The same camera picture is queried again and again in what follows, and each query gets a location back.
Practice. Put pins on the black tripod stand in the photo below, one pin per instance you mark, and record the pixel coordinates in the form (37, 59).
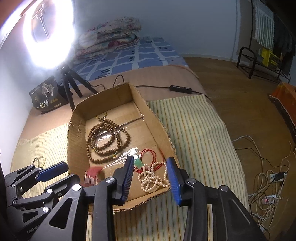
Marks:
(69, 77)

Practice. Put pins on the phone holder in ring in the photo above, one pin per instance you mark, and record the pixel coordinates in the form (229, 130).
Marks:
(39, 27)

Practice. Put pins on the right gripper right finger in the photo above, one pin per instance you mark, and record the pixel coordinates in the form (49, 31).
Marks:
(231, 220)

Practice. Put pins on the red strap wristwatch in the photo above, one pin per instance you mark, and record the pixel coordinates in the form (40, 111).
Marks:
(93, 176)

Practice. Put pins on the white striped hanging towel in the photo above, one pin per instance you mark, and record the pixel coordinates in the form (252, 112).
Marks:
(264, 25)

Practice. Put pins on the black clothes rack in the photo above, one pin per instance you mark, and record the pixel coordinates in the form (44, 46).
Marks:
(249, 51)

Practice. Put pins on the dark hanging garment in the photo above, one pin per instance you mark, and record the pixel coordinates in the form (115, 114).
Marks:
(284, 45)

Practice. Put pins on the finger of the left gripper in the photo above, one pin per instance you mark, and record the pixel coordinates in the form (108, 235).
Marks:
(50, 196)
(31, 175)

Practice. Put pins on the white ring light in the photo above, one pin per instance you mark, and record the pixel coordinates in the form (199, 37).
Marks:
(59, 18)

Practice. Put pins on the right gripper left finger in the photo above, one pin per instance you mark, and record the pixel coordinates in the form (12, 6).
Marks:
(68, 219)

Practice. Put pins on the blue checkered bed sheet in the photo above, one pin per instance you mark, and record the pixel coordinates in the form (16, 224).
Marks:
(147, 52)

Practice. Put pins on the brown cardboard box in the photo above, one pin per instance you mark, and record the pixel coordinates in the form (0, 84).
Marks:
(108, 127)

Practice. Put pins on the orange covered furniture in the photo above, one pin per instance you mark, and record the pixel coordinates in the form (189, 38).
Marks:
(284, 99)

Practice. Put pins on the yellow striped cloth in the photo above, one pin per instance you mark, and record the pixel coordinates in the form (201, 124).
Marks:
(203, 149)

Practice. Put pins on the white power strip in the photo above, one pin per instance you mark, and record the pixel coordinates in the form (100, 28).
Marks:
(276, 177)

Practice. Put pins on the yellow box on rack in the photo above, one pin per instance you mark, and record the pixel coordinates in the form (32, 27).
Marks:
(270, 60)

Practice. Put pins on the black printed package bag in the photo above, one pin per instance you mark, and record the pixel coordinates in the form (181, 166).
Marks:
(48, 96)

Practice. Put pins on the folded floral quilt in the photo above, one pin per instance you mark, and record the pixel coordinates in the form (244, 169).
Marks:
(107, 37)

